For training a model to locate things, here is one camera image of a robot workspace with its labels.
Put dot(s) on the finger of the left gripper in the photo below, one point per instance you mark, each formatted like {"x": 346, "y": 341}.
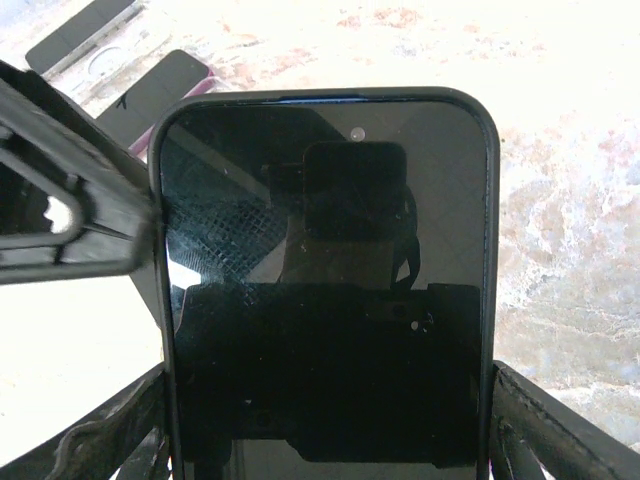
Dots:
{"x": 115, "y": 215}

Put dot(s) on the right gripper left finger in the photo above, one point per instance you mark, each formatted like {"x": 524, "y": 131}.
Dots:
{"x": 85, "y": 435}

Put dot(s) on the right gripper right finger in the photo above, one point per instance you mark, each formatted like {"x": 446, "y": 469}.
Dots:
{"x": 540, "y": 440}

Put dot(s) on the clear phone case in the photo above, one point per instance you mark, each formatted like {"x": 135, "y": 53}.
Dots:
{"x": 100, "y": 70}

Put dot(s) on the dark smartphone silver frame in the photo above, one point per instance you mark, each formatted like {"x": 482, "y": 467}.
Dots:
{"x": 75, "y": 35}

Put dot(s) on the smartphone with blue frame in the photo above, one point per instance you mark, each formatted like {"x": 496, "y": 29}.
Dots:
{"x": 325, "y": 225}

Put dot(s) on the black phone case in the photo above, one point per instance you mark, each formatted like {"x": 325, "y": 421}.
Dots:
{"x": 400, "y": 93}

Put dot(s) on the smartphone in purple case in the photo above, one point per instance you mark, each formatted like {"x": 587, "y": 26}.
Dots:
{"x": 160, "y": 90}

